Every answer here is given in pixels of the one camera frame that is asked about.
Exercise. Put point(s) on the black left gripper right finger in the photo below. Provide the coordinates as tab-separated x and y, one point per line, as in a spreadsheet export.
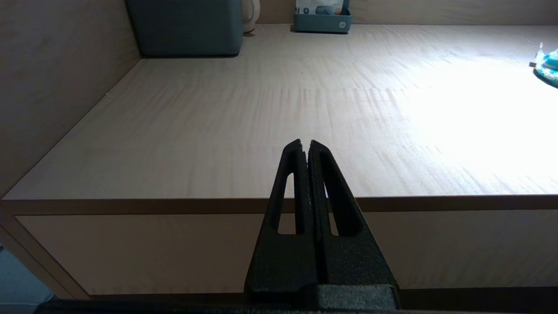
353	261

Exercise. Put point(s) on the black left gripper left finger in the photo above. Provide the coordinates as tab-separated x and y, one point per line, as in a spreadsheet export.
283	261

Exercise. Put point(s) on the blue white striped towel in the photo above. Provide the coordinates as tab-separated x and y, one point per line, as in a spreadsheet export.
549	67

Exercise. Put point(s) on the light wood cabinet front panel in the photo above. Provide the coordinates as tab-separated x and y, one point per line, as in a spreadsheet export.
130	253

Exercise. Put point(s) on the small grey sachet tray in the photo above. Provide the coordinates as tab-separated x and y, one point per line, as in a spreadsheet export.
322	24

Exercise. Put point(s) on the white ceramic mug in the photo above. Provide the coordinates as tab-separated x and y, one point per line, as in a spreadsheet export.
250	17

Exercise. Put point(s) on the grey tissue box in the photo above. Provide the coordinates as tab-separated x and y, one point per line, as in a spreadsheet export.
187	26

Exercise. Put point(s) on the white sachets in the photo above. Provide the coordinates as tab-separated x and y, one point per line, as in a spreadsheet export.
318	6

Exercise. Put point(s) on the light wood backsplash board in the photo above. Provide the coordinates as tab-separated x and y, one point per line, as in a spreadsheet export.
436	11
52	87

